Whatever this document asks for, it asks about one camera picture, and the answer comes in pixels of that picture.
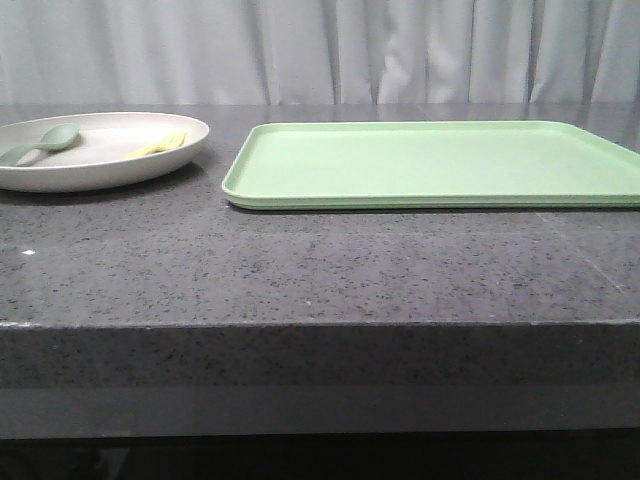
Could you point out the yellow plastic fork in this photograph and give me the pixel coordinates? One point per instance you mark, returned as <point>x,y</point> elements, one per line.
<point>169,142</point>

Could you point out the beige round plate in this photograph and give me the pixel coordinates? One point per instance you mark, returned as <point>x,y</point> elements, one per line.
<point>98,160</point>

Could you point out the light green serving tray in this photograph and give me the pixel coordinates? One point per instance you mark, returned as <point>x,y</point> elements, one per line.
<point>430,164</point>

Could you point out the sage green spoon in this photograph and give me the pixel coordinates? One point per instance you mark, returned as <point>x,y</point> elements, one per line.
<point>56,139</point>

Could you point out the white pleated curtain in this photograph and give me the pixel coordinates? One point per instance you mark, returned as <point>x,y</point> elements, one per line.
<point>319,52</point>

